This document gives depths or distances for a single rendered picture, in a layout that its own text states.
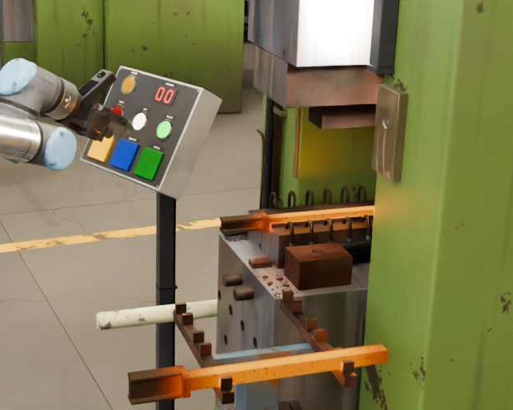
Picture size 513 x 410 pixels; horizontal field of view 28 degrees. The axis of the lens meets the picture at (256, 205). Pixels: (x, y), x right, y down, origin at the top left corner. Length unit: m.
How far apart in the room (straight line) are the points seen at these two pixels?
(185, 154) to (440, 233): 0.92
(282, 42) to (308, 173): 0.46
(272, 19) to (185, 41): 4.89
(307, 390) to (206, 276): 2.32
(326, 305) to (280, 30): 0.57
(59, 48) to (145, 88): 4.29
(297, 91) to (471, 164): 0.45
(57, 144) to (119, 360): 1.72
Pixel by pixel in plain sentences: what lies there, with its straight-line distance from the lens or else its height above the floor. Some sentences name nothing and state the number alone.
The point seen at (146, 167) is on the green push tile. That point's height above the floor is 1.00.
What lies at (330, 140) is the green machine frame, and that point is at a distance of 2.45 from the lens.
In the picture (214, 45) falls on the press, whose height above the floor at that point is 0.48.
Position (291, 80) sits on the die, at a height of 1.33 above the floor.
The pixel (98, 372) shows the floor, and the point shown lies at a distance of 3.70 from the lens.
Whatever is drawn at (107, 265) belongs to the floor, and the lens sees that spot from 4.58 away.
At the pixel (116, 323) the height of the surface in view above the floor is 0.62.
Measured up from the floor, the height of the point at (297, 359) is 0.98.
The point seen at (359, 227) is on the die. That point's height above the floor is 0.99.
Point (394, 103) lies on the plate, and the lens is 1.91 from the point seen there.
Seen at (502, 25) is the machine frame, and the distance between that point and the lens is 1.79.
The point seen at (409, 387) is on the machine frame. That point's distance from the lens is 2.02.
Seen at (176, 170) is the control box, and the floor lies 1.00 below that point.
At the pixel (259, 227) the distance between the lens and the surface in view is 2.23.
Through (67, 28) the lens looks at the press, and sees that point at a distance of 6.97.
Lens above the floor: 1.77
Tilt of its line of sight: 19 degrees down
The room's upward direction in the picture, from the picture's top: 2 degrees clockwise
